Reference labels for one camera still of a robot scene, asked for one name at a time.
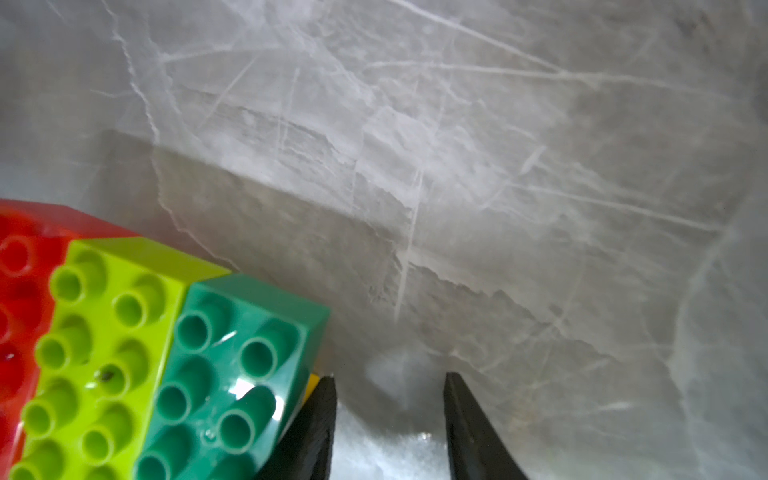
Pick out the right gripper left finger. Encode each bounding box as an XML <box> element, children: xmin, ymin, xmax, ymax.
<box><xmin>255</xmin><ymin>376</ymin><xmax>337</xmax><ymax>480</ymax></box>

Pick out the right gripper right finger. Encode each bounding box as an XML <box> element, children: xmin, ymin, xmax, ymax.
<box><xmin>443</xmin><ymin>372</ymin><xmax>528</xmax><ymax>480</ymax></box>

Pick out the yellow lego brick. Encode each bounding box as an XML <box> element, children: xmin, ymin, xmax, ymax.
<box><xmin>304</xmin><ymin>373</ymin><xmax>321</xmax><ymax>402</ymax></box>

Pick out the dark green lego brick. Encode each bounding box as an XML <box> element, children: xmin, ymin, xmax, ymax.
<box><xmin>133</xmin><ymin>274</ymin><xmax>331</xmax><ymax>479</ymax></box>

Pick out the lime green lego brick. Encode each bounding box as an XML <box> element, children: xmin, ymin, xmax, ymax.
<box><xmin>9</xmin><ymin>237</ymin><xmax>226</xmax><ymax>479</ymax></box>

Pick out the red lego brick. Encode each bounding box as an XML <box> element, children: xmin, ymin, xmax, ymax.
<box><xmin>1</xmin><ymin>199</ymin><xmax>137</xmax><ymax>479</ymax></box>

